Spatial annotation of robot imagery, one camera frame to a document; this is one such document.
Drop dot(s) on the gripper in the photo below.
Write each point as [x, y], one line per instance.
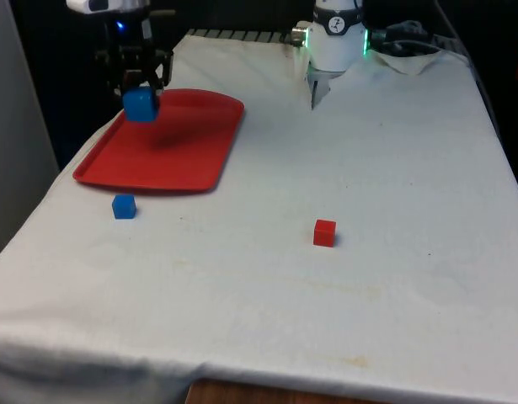
[126, 31]

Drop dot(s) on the large blue block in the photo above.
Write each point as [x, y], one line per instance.
[140, 105]

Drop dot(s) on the red tray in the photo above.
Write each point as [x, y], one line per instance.
[166, 155]

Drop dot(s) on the small blue cube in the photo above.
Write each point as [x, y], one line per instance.
[124, 207]

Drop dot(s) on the small red cube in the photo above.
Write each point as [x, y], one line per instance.
[324, 232]

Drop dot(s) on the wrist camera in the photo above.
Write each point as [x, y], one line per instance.
[94, 5]

